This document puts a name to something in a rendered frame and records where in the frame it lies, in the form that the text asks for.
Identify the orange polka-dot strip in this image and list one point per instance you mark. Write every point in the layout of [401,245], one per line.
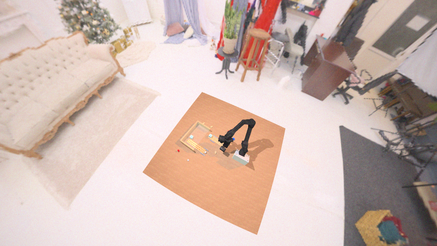
[199,148]

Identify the orange grid-patterned strip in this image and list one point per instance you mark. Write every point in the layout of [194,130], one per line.
[216,140]

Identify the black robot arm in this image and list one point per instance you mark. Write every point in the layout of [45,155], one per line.
[228,137]

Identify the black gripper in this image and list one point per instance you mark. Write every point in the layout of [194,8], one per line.
[223,148]

